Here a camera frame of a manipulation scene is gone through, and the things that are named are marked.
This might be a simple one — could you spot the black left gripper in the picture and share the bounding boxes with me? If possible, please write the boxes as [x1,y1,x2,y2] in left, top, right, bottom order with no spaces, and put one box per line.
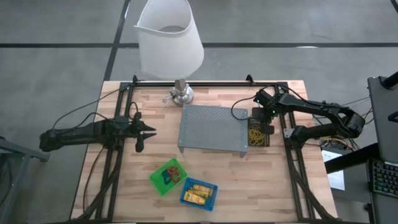
[129,111,157,153]

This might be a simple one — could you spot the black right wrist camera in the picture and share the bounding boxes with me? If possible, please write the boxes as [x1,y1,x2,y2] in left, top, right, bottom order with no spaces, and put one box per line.
[254,90,272,108]

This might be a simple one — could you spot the green plastic basket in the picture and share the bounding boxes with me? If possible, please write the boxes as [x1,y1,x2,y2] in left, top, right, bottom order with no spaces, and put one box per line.
[149,157,188,197]

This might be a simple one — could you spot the black desk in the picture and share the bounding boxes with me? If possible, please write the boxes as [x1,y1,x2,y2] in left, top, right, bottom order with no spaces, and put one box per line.
[324,142,398,224]

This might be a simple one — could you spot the grey metal stand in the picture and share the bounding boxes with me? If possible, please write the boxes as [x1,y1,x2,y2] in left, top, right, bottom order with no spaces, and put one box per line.
[0,136,50,224]

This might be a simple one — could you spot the white paper sheet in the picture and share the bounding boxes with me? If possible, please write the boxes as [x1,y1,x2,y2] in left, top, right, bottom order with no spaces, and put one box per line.
[321,149,346,191]

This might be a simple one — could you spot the blue plastic basket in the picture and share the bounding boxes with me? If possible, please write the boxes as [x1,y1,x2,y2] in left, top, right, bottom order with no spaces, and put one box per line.
[178,176,219,212]

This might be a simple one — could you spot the grey perforated metal riser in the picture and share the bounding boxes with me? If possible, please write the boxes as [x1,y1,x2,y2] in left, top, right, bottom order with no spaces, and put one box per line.
[177,104,249,159]

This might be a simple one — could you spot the yellow cable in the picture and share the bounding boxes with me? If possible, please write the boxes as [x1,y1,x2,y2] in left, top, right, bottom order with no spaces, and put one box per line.
[323,136,355,150]

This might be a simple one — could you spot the black plastic basket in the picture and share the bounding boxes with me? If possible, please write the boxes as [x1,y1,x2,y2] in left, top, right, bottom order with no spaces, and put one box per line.
[247,116,272,148]

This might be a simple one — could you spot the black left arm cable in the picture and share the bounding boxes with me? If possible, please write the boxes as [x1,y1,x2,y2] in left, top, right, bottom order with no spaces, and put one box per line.
[52,85,140,131]

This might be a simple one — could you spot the black backlit keyboard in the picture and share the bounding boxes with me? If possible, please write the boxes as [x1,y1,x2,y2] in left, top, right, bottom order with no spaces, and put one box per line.
[369,157,398,199]

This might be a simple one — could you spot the white shade table lamp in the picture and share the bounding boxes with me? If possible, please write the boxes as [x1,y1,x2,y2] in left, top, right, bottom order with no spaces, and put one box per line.
[133,0,205,108]

